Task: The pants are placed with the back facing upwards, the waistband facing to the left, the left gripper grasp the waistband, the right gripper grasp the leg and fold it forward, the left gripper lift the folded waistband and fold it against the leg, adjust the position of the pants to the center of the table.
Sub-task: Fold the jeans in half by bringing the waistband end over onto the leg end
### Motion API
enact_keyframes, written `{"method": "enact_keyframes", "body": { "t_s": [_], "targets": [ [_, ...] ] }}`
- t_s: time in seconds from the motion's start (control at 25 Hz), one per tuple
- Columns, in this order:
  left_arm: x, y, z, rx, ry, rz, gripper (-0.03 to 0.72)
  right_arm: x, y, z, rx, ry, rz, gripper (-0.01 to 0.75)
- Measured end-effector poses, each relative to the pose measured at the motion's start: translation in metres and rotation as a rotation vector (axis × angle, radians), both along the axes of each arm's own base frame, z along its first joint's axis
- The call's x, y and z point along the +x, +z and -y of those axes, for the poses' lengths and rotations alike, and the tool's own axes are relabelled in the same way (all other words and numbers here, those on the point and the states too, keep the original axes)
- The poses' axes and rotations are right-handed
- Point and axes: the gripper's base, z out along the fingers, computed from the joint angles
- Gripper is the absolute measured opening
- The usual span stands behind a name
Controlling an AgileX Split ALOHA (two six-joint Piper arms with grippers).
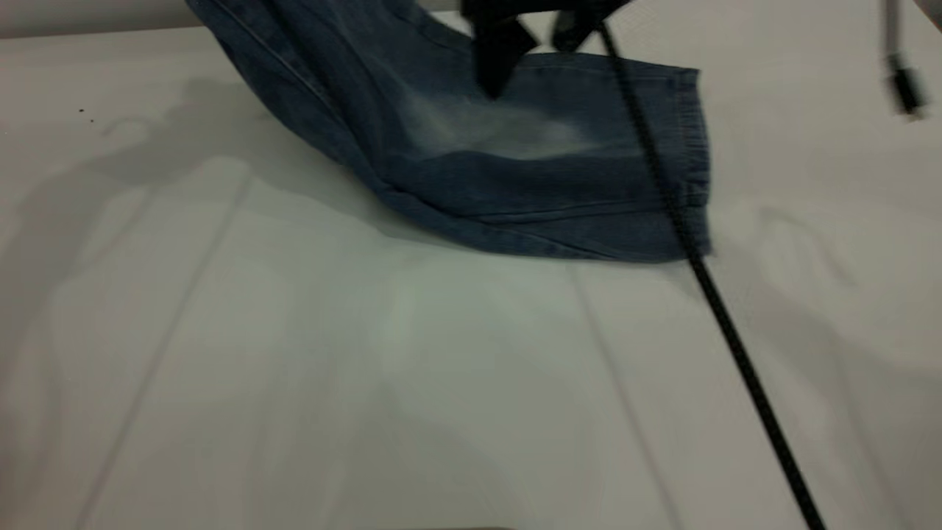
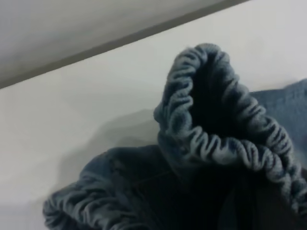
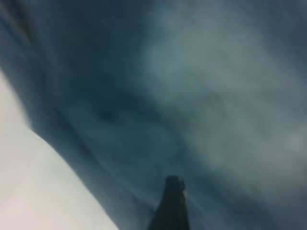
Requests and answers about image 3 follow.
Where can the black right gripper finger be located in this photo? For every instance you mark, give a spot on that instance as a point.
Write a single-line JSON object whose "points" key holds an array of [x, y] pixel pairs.
{"points": [[171, 208]]}

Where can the blue denim shorts basketball print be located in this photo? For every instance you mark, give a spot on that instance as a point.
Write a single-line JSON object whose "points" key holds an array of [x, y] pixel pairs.
{"points": [[168, 83]]}

